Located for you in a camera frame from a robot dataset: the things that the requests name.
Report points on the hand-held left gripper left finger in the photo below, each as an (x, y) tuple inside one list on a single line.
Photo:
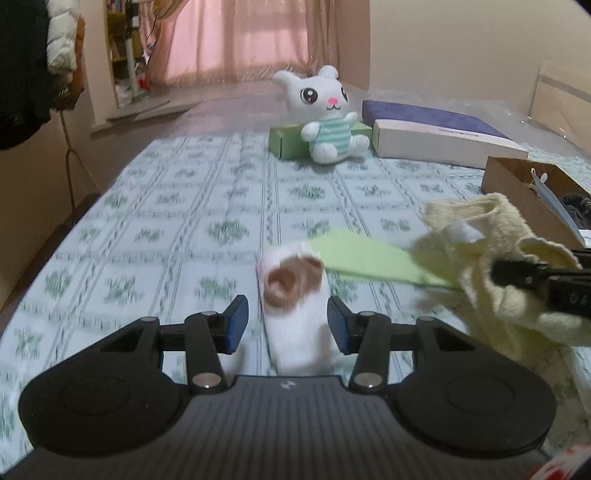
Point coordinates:
[(233, 325)]

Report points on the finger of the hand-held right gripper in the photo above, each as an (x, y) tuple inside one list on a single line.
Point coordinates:
[(582, 257), (554, 286)]

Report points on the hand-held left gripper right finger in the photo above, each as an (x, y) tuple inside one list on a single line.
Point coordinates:
[(339, 325)]

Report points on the white sock with brown patch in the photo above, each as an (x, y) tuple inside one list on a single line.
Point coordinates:
[(300, 323)]

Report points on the pale yellow towel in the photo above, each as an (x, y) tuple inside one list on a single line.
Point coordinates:
[(503, 277)]

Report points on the light green cloth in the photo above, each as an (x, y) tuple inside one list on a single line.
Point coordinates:
[(369, 261)]

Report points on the brown cardboard box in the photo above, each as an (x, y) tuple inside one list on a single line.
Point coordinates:
[(512, 194)]

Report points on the floral green bedsheet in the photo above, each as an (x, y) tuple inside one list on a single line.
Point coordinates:
[(184, 230)]

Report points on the wooden headboard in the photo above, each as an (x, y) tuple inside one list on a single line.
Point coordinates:
[(563, 101)]

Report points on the red patterned cloth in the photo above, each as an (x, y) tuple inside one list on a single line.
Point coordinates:
[(568, 464)]

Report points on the long white box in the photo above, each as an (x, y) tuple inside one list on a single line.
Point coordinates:
[(438, 145)]

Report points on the green cardboard box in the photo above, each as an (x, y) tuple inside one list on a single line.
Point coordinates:
[(288, 141)]

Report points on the purple flat box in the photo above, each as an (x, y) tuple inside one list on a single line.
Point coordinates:
[(415, 113)]

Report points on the white plush rabbit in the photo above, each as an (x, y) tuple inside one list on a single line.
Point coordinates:
[(318, 101)]

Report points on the metal coat rack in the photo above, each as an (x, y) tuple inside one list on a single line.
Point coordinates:
[(69, 157)]

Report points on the white pole stand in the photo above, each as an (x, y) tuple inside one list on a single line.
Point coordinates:
[(131, 69)]

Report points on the pink curtain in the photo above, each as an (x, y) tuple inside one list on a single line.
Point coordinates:
[(240, 41)]

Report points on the black hanging jacket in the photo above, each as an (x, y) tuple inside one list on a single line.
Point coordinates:
[(21, 69)]

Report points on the white puffy jacket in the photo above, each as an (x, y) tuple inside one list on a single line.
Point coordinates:
[(62, 37)]

